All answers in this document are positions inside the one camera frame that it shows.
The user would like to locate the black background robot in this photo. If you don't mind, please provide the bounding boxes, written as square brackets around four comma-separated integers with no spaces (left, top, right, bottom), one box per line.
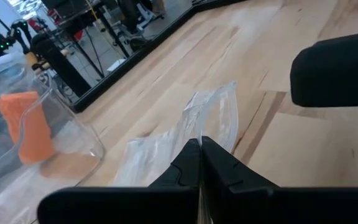
[0,19,33,58]

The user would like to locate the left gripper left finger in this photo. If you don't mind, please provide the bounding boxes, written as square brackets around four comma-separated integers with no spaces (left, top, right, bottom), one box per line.
[37,138,202,224]

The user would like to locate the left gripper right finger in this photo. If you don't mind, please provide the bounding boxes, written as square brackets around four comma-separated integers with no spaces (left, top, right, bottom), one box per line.
[201,136,358,224]

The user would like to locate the black cylindrical stand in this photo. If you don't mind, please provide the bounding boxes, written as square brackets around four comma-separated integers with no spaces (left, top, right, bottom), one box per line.
[30,32,92,98]

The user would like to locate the orange elastic bandage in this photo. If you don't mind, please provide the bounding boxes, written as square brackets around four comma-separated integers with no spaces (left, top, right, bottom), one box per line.
[0,90,56,165]

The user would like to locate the black metal table frame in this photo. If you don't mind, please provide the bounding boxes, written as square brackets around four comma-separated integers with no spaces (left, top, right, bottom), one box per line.
[71,0,248,113]

